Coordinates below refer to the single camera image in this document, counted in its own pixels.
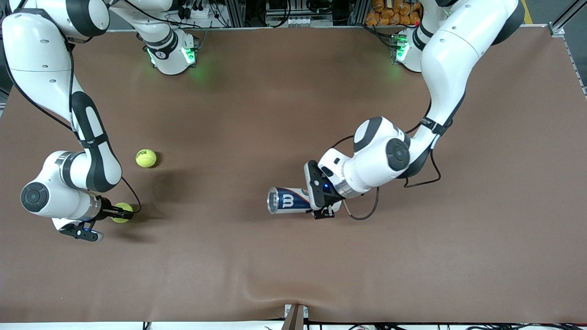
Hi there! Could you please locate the yellow-green tennis ball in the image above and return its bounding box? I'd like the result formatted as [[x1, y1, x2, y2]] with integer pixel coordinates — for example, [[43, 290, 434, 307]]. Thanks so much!
[[135, 149, 157, 168], [112, 203, 134, 224]]

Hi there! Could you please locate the blue white tennis ball can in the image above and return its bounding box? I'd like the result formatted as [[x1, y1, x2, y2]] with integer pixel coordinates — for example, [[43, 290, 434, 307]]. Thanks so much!
[[267, 186, 342, 215]]

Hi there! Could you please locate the orange bread rolls pile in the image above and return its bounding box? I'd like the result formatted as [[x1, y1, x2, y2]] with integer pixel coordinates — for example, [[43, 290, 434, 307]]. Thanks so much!
[[365, 0, 422, 27]]

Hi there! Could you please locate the white power strip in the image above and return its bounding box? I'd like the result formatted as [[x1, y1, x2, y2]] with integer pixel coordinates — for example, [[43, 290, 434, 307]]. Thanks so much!
[[177, 4, 216, 20]]

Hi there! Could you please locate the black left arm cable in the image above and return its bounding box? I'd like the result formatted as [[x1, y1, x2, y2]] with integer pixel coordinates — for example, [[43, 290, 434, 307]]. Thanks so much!
[[329, 99, 454, 221]]

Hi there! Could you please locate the metal table edge bracket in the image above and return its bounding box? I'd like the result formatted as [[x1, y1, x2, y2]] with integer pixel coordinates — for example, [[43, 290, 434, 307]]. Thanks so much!
[[284, 303, 309, 330]]

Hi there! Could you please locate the aluminium frame profile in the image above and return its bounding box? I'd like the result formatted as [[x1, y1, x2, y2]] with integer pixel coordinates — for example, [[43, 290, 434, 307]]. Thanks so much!
[[548, 0, 587, 38]]

